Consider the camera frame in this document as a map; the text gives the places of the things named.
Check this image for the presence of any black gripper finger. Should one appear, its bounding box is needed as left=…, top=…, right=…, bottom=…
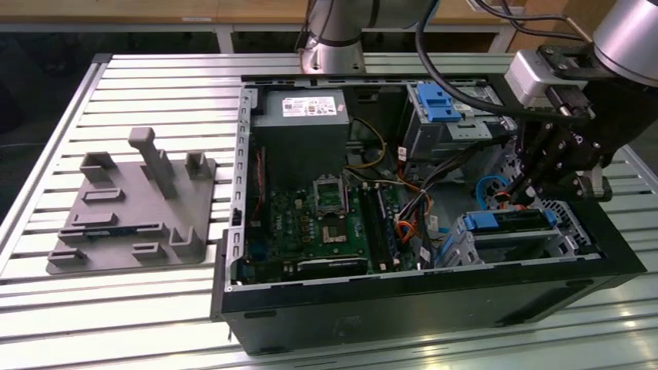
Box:
left=534, top=168, right=612, bottom=202
left=506, top=122, right=559, bottom=205

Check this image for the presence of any orange black power wire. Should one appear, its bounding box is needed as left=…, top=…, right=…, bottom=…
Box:
left=491, top=188, right=520, bottom=211

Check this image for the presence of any blue data wire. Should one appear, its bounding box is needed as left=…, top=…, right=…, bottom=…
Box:
left=472, top=175, right=515, bottom=210

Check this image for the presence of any hard disk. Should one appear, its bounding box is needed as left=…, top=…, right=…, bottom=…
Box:
left=463, top=209, right=558, bottom=233

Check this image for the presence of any metal disk bay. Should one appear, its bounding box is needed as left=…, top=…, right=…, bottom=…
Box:
left=440, top=207, right=602, bottom=269

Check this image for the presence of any black RAM slot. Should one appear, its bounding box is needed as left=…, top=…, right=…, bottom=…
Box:
left=359, top=183, right=390, bottom=273

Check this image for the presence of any metal drive cage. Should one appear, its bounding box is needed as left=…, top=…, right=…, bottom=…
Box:
left=403, top=82, right=518, bottom=163

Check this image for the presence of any blue drive latch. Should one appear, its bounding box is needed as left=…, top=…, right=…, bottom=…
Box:
left=415, top=83, right=462, bottom=123

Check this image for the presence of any RAM stick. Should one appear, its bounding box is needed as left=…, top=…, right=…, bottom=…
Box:
left=374, top=184, right=402, bottom=267

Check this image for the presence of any metal socket cover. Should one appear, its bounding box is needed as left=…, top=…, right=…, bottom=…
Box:
left=312, top=175, right=351, bottom=213

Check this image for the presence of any CPU socket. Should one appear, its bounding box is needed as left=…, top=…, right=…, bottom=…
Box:
left=320, top=215, right=347, bottom=243

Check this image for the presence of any black PC case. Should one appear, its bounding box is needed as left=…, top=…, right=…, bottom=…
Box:
left=209, top=72, right=647, bottom=356

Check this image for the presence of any grey power supply unit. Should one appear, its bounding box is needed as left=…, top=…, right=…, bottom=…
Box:
left=251, top=89, right=351, bottom=182

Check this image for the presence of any black graphics card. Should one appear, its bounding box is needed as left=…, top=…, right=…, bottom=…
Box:
left=281, top=256, right=370, bottom=277

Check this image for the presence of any green motherboard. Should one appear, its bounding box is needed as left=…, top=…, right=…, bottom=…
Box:
left=244, top=173, right=427, bottom=277

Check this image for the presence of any grey parts rack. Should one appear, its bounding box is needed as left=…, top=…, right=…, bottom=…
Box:
left=45, top=126, right=220, bottom=275

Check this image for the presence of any wooden bench top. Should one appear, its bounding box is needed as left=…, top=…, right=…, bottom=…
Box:
left=0, top=0, right=515, bottom=25

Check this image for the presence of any black cable bundle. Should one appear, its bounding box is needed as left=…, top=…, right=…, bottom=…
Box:
left=419, top=138, right=515, bottom=192

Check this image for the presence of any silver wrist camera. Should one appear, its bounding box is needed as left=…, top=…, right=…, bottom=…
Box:
left=503, top=49, right=590, bottom=107

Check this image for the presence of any multicolour wire bundle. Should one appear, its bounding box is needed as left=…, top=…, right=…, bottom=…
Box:
left=394, top=180, right=438, bottom=232

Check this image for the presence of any yellow black wire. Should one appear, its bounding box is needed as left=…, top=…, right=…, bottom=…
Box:
left=344, top=117, right=387, bottom=170

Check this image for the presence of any orange wire loop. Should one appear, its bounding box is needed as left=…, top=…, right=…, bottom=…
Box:
left=396, top=220, right=419, bottom=244

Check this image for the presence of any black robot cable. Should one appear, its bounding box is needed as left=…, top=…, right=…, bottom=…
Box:
left=414, top=0, right=598, bottom=124

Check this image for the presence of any white bench frame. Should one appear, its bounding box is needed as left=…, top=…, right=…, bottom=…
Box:
left=0, top=22, right=515, bottom=54

